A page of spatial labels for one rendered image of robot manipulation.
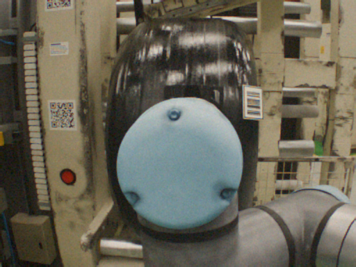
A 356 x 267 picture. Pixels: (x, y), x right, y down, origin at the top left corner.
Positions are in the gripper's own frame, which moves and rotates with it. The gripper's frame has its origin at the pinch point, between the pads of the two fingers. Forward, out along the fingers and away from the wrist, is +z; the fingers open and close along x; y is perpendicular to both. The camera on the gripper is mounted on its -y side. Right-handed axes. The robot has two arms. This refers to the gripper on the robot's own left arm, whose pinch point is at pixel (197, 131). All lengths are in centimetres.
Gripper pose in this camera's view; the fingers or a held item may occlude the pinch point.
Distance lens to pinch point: 52.8
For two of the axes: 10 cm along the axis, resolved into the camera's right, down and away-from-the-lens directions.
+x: -10.0, -0.3, 0.7
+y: 0.2, -9.9, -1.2
